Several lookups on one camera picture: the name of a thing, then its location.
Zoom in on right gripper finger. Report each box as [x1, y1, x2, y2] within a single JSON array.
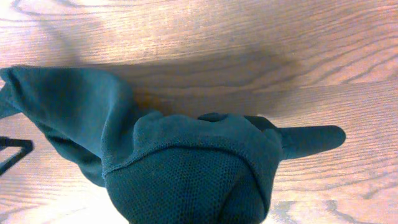
[[1, 136, 34, 175]]

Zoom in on black t-shirt with white logo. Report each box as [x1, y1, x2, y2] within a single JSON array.
[[1, 67, 346, 223]]

